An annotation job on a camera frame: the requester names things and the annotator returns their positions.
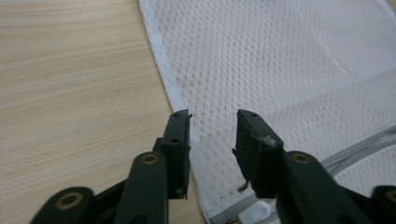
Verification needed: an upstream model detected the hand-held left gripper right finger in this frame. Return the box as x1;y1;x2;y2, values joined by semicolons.
232;108;285;200

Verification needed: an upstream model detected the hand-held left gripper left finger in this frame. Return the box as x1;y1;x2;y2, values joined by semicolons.
153;108;192;200

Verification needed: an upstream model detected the white mesh laundry bag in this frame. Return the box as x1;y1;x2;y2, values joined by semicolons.
138;0;396;224

